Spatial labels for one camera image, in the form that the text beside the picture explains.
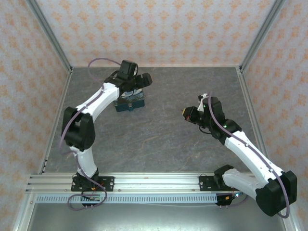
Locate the aluminium extrusion rail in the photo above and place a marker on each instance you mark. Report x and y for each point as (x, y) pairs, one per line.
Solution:
(156, 183)

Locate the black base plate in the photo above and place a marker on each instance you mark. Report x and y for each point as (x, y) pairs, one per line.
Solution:
(108, 181)
(207, 183)

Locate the small padlock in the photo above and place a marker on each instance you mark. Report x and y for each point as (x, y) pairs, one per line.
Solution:
(130, 107)

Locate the aluminium frame post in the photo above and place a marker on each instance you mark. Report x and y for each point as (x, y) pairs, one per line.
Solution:
(50, 33)
(262, 33)

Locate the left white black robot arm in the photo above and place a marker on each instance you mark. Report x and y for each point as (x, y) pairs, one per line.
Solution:
(86, 163)

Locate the small controller circuit board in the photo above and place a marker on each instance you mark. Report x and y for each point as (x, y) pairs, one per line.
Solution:
(231, 196)
(92, 198)

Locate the aluminium table edge rail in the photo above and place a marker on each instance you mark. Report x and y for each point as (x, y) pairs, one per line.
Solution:
(57, 115)
(250, 108)

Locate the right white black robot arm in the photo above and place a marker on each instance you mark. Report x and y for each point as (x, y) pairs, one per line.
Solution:
(250, 156)

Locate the blue starry night tin box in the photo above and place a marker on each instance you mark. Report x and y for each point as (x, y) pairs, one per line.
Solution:
(137, 101)

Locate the key with yellow head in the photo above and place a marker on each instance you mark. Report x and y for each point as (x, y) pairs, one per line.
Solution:
(184, 111)

